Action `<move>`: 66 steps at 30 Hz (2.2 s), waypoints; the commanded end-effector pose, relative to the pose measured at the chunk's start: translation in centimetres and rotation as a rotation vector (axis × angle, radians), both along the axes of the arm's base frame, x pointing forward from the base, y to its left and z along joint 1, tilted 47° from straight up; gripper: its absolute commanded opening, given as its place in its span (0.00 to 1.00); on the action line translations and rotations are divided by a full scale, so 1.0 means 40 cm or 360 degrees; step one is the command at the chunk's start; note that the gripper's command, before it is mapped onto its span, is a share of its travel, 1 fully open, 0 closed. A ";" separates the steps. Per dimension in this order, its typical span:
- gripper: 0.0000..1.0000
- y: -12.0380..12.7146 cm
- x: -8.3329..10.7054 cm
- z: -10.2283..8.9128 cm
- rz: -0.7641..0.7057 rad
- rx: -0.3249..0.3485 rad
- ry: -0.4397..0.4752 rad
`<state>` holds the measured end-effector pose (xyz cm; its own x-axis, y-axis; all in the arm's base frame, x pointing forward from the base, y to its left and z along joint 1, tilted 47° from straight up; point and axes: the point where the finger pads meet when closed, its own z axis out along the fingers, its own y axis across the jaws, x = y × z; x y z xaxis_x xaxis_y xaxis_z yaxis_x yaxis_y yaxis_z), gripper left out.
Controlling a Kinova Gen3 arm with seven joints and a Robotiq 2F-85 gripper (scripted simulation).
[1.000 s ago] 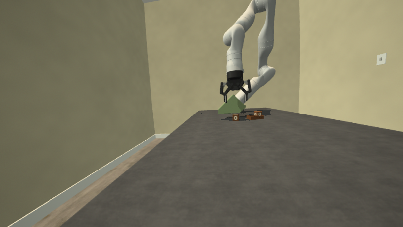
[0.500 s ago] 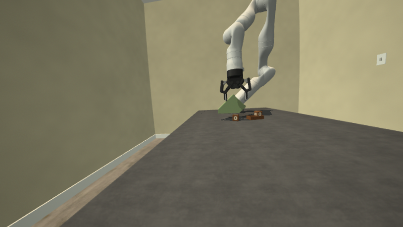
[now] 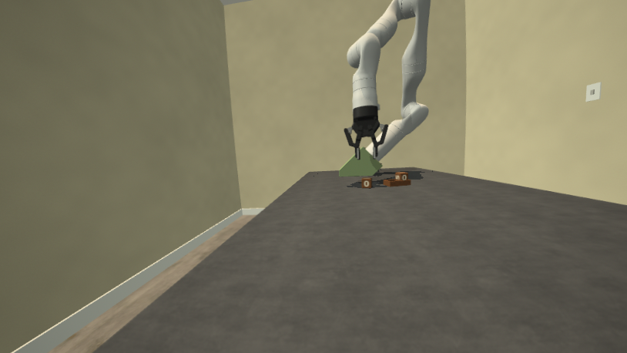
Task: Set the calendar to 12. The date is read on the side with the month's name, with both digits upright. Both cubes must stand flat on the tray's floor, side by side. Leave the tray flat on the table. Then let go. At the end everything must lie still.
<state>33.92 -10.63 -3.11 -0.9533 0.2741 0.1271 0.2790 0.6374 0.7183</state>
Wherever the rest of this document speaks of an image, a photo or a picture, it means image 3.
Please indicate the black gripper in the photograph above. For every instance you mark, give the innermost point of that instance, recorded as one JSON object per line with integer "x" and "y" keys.
{"x": 365, "y": 124}

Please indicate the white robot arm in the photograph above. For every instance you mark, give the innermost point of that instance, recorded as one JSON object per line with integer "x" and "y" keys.
{"x": 366, "y": 51}

